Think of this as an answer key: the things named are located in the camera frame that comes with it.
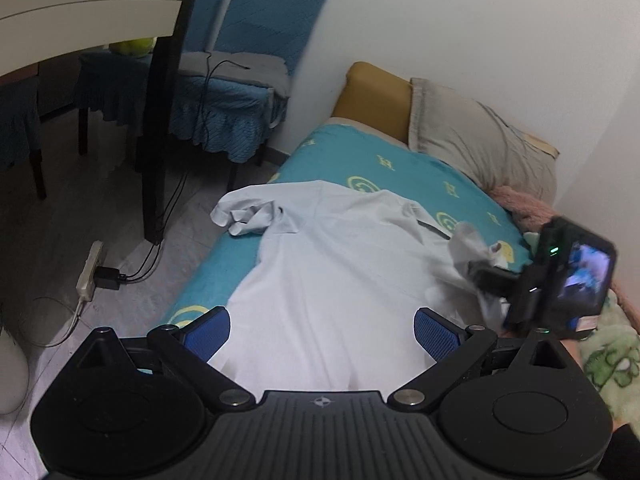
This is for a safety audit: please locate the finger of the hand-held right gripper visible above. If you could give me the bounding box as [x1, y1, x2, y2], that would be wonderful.
[467, 259, 522, 305]

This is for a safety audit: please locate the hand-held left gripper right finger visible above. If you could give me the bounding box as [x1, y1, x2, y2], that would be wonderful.
[389, 308, 583, 411]

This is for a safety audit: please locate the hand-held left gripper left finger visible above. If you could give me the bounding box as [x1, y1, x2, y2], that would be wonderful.
[75, 306, 257, 411]

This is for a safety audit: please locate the white shirt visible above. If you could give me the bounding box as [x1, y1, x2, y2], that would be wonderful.
[210, 180, 507, 397]

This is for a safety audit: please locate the pink fuzzy blanket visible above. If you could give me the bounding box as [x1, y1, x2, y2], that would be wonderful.
[490, 185, 640, 321]

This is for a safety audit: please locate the green cartoon print blanket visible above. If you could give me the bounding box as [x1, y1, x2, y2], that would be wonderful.
[522, 230, 640, 428]

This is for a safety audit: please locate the black charger plug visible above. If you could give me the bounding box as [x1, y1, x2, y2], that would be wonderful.
[95, 267, 129, 292]

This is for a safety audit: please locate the white power strip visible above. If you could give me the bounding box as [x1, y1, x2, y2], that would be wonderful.
[75, 240, 106, 304]

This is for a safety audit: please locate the grey pillow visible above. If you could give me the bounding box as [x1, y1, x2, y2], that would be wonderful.
[407, 77, 558, 203]

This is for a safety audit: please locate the white rounded object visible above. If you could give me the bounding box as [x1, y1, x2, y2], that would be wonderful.
[0, 321, 27, 416]

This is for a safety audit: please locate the teal smiley print bed sheet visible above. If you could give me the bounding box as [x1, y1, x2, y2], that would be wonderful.
[159, 124, 533, 331]

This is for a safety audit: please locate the yellow bed headboard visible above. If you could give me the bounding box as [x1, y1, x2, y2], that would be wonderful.
[330, 61, 413, 148]

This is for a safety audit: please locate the grey folded cloth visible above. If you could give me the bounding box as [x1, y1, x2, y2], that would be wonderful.
[177, 51, 292, 100]

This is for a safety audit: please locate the blue covered chair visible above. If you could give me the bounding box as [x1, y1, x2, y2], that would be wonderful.
[167, 0, 337, 193]
[74, 0, 236, 157]

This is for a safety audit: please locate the green ball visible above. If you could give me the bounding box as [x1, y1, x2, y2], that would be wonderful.
[109, 36, 155, 59]

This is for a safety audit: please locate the white table with black legs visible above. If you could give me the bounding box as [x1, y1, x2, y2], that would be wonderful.
[0, 0, 212, 247]

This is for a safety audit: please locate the black charging cable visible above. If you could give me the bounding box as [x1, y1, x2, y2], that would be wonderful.
[120, 170, 190, 285]
[120, 51, 252, 286]

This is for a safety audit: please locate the thin white cable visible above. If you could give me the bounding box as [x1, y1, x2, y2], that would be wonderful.
[31, 294, 85, 350]

